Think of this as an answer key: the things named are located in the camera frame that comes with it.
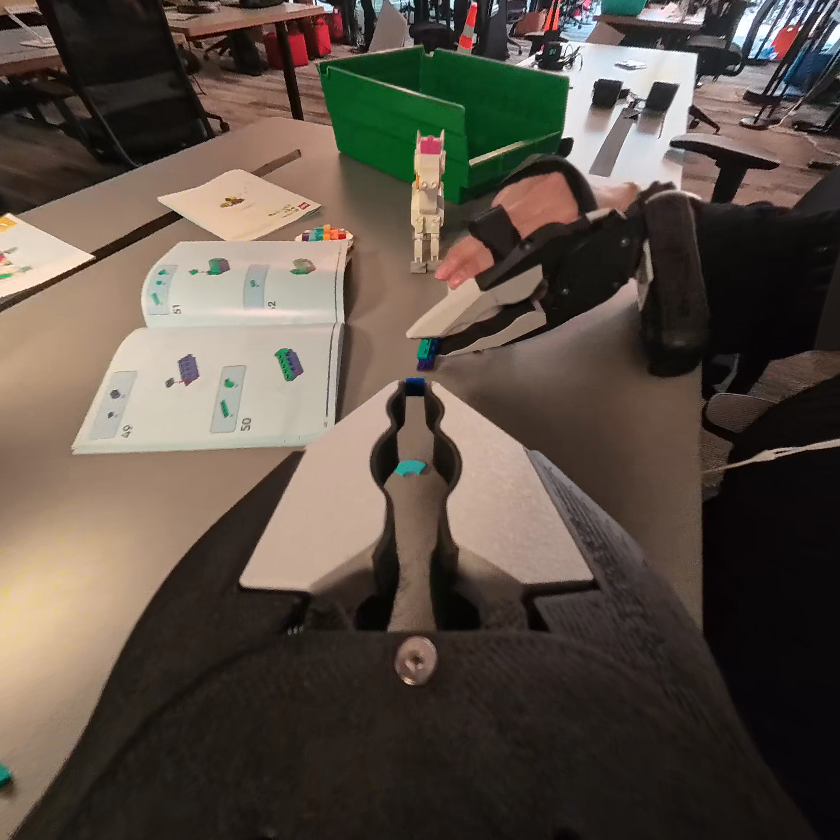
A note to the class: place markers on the person's black sweater torso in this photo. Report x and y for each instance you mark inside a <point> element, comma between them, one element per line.
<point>774,590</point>

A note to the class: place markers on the wooden desk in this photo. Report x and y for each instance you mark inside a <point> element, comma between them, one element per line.
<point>249,14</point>

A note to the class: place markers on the orange white traffic cone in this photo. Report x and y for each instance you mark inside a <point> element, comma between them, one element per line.
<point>467,29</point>

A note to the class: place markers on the open instruction booklet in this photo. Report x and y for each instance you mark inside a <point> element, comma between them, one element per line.
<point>229,394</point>

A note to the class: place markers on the black office chair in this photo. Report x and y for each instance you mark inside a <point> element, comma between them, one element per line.
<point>131,79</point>

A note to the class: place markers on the green plastic bin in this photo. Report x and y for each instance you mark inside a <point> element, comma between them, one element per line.
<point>394,124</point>

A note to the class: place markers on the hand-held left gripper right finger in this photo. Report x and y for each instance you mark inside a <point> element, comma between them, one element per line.
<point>518,525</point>

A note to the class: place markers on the person's right hand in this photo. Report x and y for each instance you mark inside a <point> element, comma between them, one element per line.
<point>538,203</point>

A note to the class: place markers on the rainbow toy brick arch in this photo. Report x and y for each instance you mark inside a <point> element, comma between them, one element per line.
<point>325,233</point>

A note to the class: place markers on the curved teal toy brick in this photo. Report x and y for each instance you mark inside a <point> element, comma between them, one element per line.
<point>409,468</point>

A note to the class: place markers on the small white instruction booklet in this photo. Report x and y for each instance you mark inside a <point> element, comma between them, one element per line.
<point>236,203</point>

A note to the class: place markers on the blue toy brick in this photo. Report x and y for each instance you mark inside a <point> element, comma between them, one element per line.
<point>415,387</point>

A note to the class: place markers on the purple teal brick assembly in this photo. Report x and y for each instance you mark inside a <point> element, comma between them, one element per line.
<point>428,354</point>

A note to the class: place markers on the white toy brick unicorn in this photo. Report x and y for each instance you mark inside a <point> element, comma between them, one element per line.
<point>426,197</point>

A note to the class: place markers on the red bag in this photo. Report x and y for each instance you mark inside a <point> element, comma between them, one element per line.
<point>287,49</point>
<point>318,36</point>

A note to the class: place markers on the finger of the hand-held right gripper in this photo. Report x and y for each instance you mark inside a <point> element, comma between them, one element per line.
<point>492,338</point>
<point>459,308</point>

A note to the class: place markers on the colourful cover booklet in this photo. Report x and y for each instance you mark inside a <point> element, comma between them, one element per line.
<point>33,262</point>

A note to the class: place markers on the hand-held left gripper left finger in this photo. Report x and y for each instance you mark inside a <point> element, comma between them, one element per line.
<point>315,525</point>

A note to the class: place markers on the black chair with armrest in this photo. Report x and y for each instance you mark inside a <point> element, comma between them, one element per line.
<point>722,154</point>

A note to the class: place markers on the black pouch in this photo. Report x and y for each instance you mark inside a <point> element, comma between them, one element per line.
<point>607,92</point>
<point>664,96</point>

